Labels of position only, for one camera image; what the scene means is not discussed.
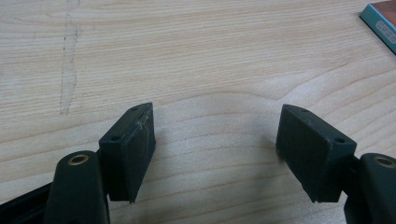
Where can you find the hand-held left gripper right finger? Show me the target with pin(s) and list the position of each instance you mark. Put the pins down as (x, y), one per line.
(311, 152)

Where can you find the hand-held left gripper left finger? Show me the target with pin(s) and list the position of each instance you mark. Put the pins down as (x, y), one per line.
(127, 155)

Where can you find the teal book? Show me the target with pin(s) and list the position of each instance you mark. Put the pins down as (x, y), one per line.
(384, 21)

